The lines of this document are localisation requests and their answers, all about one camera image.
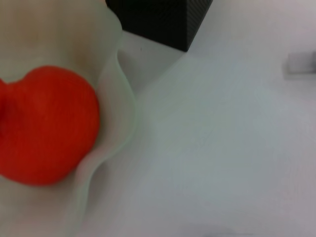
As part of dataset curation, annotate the translucent green wavy fruit bowl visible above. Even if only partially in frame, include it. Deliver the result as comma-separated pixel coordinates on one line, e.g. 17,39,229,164
0,0,137,237

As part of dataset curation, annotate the black mesh pen holder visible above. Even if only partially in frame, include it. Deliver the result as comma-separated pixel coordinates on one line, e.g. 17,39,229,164
105,0,213,52

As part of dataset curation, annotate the grey silver marker pen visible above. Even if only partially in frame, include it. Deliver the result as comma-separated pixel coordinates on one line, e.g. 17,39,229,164
287,50,316,74

